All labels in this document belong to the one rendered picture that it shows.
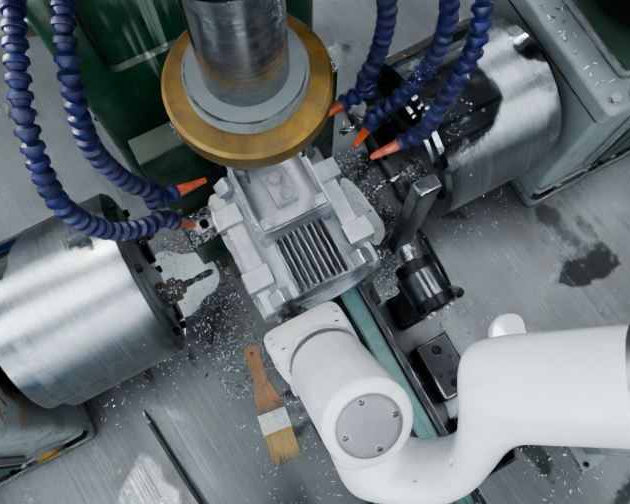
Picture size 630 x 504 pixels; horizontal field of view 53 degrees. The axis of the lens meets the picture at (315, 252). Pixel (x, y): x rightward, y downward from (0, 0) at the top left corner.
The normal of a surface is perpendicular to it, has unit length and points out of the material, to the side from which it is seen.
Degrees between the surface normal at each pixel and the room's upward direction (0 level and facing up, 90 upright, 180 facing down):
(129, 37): 90
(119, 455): 0
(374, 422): 30
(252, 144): 0
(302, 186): 0
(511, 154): 58
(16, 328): 17
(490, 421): 52
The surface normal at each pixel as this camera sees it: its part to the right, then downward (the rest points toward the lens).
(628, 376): -0.58, -0.31
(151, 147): 0.00, -0.26
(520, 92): 0.20, 0.11
